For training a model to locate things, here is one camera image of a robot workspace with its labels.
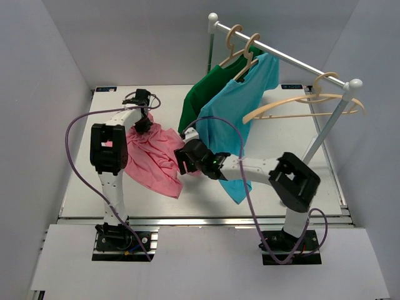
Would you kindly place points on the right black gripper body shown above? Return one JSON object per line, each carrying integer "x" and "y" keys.
{"x": 192, "y": 167}

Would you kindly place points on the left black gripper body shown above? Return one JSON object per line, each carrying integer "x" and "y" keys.
{"x": 143, "y": 125}

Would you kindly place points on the pink t shirt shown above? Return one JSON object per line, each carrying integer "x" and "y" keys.
{"x": 151, "y": 160}

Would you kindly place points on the beige plastic hanger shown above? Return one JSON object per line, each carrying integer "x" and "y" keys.
{"x": 300, "y": 106}

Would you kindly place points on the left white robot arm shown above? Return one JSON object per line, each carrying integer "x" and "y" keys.
{"x": 109, "y": 151}

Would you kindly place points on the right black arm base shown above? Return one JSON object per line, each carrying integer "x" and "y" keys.
{"x": 281, "y": 245}

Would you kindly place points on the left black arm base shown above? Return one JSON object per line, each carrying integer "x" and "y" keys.
{"x": 118, "y": 244}

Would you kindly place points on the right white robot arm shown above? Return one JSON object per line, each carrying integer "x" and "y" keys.
{"x": 293, "y": 181}

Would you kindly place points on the light blue t shirt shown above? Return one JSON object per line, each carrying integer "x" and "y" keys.
{"x": 221, "y": 121}

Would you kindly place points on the green t shirt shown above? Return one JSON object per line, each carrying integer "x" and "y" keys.
{"x": 203, "y": 91}

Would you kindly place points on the beige hanger with green shirt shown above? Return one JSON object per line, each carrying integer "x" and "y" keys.
{"x": 233, "y": 55}

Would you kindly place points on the beige hanger with blue shirt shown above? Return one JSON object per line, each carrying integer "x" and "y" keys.
{"x": 249, "y": 56}

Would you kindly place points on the white clothes rack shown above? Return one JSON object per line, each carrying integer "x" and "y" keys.
{"x": 240, "y": 40}

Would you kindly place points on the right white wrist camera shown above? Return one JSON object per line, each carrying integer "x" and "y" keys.
{"x": 189, "y": 134}

